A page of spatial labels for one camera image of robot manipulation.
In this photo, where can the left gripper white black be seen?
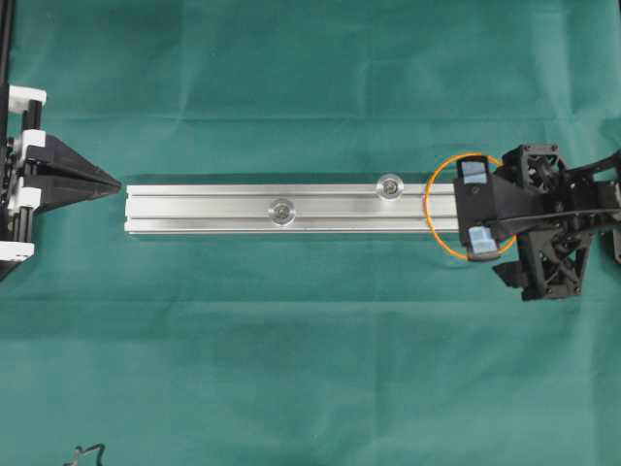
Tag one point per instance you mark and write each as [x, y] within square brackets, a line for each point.
[78, 180]

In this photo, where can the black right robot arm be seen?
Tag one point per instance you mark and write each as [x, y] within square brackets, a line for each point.
[597, 203]

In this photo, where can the green cloth mat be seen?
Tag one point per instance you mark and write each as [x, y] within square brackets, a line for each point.
[306, 349]

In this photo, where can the clear pulley shaft left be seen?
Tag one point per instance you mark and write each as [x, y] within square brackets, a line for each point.
[282, 212]

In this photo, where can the clear pulley shaft right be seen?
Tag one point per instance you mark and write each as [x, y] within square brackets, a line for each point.
[389, 187]

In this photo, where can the orange rubber band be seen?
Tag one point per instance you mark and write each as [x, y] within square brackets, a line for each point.
[427, 192]

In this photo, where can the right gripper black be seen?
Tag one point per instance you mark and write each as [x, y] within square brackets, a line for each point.
[525, 200]

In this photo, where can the aluminium extrusion rail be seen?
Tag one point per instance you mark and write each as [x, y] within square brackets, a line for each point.
[320, 208]

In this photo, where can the clear pulley shaft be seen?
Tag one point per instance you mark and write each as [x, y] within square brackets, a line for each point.
[389, 187]
[282, 212]

